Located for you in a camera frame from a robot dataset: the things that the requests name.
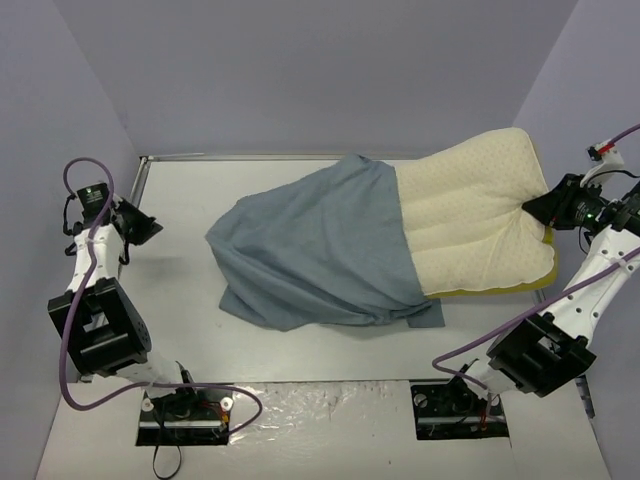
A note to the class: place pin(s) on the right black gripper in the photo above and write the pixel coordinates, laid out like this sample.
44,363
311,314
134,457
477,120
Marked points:
553,205

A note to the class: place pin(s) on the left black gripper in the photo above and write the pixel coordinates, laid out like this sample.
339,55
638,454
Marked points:
138,223

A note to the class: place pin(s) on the cream yellow-edged pillow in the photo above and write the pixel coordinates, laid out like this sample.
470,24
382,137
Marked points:
464,222

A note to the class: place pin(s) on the blue-grey pillowcase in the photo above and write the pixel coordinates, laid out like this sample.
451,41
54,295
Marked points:
328,248

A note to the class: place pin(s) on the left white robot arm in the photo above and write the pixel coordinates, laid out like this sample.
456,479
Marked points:
108,336

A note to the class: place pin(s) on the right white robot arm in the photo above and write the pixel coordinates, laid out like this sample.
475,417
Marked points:
548,346

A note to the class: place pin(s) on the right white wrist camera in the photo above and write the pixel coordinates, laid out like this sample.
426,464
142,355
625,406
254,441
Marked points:
607,161

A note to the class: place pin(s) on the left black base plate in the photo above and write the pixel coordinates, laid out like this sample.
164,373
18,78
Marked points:
186,417

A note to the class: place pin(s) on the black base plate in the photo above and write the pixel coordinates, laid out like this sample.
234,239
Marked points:
186,417
444,411

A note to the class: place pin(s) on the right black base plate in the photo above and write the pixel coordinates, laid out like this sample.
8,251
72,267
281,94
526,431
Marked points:
444,411

